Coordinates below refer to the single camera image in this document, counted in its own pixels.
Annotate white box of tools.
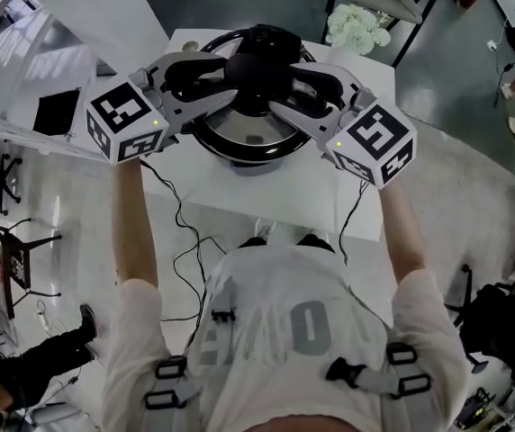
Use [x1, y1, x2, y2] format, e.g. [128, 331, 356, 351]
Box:
[454, 381, 515, 432]

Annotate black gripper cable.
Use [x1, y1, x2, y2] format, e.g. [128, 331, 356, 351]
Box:
[139, 158, 217, 355]
[338, 179, 371, 265]

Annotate grey chair black frame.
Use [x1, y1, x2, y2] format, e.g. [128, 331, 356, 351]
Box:
[323, 0, 442, 68]

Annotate framed picture on black stand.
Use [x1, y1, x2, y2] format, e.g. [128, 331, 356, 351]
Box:
[0, 212, 64, 322]

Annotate person's white t-shirt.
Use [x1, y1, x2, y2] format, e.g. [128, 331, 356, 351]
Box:
[101, 239, 471, 432]

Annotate grey harness strap black buckles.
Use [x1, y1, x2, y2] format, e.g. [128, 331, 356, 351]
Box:
[143, 355, 203, 432]
[325, 341, 435, 432]

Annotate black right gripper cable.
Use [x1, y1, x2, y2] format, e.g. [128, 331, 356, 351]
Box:
[338, 179, 371, 265]

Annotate black pressure cooker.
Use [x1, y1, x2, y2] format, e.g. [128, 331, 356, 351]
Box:
[187, 23, 321, 178]

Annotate white counter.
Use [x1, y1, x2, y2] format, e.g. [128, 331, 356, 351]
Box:
[0, 0, 174, 155]

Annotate person's white left shoe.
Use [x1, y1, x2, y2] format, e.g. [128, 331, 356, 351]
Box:
[238, 216, 280, 249]

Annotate black floor cable with adapter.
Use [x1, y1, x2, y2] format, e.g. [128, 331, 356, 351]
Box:
[492, 14, 515, 108]

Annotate white flower bouquet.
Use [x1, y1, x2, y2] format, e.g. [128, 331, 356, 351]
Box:
[324, 3, 393, 58]

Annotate person's left forearm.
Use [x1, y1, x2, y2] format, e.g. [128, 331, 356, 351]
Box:
[110, 154, 160, 288]

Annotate person's white right shoe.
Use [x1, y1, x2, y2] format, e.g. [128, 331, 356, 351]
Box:
[294, 229, 336, 255]

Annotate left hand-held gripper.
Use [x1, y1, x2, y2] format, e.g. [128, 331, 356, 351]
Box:
[85, 50, 241, 167]

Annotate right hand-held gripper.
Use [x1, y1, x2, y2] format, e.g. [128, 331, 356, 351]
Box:
[267, 61, 419, 191]

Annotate black harness clip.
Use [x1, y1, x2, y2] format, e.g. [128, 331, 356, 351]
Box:
[210, 308, 235, 327]

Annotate black laptop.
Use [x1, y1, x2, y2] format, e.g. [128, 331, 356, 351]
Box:
[32, 86, 83, 136]

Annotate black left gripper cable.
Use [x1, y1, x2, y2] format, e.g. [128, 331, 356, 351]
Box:
[139, 158, 217, 355]

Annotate black chair base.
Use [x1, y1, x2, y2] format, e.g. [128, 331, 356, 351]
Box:
[444, 263, 489, 374]

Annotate black steel pressure cooker lid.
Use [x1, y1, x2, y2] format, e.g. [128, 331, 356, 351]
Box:
[190, 27, 318, 162]

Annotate person's right forearm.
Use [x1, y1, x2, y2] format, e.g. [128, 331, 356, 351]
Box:
[375, 176, 428, 286]

